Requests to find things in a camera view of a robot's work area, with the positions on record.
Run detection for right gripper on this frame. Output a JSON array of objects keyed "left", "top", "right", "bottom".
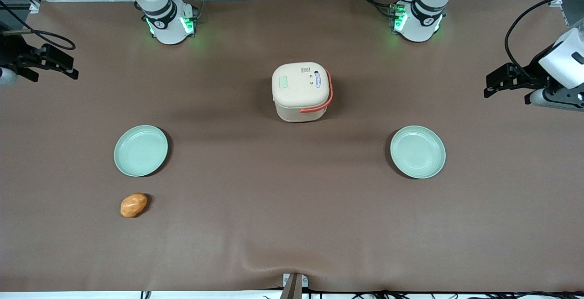
[{"left": 0, "top": 32, "right": 79, "bottom": 82}]

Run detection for black left wrist camera cable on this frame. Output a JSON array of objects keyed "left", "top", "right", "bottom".
[{"left": 504, "top": 0, "right": 584, "bottom": 85}]

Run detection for beige rice cooker orange handle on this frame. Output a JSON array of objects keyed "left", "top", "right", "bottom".
[{"left": 271, "top": 62, "right": 334, "bottom": 123}]

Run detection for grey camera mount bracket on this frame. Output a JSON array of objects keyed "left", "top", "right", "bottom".
[{"left": 280, "top": 273, "right": 309, "bottom": 299}]

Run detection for brown table mat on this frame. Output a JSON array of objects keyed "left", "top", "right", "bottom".
[{"left": 0, "top": 0, "right": 584, "bottom": 293}]

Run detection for pale green round plate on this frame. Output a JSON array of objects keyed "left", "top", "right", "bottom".
[
  {"left": 390, "top": 126, "right": 446, "bottom": 179},
  {"left": 114, "top": 125, "right": 169, "bottom": 178}
]

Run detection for orange-brown bread roll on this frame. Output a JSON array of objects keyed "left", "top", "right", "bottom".
[{"left": 120, "top": 193, "right": 148, "bottom": 218}]

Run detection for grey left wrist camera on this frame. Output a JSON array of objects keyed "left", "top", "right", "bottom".
[{"left": 524, "top": 87, "right": 584, "bottom": 112}]

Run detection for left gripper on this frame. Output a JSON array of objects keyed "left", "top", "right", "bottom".
[{"left": 484, "top": 27, "right": 584, "bottom": 99}]

